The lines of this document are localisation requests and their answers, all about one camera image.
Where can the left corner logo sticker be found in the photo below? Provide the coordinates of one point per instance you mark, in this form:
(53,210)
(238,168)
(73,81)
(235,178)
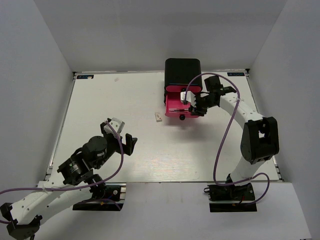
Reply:
(85,77)

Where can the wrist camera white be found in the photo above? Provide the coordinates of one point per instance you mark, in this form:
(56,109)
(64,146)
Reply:
(188,97)
(114,126)

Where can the black drawer cabinet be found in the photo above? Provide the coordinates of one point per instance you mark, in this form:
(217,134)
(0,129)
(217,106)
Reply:
(180,71)

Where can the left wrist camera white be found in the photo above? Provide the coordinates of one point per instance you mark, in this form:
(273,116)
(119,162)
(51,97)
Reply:
(114,126)

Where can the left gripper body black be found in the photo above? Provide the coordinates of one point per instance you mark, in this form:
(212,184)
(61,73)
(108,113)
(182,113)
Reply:
(114,144)

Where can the pink drawer with black knob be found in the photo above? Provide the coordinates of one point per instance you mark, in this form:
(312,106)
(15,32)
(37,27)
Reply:
(179,88)

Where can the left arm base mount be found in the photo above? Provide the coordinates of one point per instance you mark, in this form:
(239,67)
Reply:
(110,197)

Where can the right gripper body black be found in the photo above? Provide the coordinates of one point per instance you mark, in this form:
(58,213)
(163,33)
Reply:
(202,103)

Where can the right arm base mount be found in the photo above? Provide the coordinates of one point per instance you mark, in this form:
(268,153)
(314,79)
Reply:
(231,199)

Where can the red pen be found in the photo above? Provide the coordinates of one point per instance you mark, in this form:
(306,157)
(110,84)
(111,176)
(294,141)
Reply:
(178,109)

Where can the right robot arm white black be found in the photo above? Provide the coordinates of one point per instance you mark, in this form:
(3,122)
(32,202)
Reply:
(260,136)

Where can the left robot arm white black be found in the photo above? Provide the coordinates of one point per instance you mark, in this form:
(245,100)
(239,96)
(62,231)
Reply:
(73,185)

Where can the corner logo sticker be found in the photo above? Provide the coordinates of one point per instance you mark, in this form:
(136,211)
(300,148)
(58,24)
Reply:
(85,77)
(236,74)

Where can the white staples box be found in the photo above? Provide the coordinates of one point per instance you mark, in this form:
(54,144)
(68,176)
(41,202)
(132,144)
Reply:
(158,117)

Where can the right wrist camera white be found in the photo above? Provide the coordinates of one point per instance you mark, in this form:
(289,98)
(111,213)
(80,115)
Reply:
(188,97)

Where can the right corner logo sticker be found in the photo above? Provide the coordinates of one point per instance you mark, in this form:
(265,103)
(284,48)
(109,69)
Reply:
(236,74)

